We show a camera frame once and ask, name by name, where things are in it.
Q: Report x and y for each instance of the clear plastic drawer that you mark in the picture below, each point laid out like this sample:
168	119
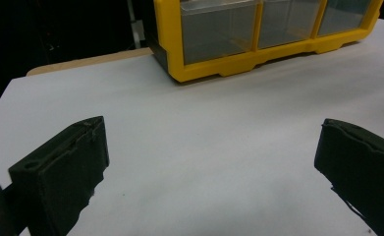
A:
212	7

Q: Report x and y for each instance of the yellow black drawer organizer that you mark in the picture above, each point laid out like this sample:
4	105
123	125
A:
212	70

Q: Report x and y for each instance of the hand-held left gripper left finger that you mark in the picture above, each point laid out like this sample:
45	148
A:
65	170

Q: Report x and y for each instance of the grey metal pole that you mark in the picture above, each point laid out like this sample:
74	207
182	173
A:
134	26

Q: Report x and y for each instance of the wooden table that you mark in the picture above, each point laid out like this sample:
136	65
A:
81	62

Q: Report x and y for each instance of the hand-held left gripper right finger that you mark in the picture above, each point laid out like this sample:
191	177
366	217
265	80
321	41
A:
363	170

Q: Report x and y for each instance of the grid of clear organizer drawers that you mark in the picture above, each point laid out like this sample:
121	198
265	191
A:
287	23

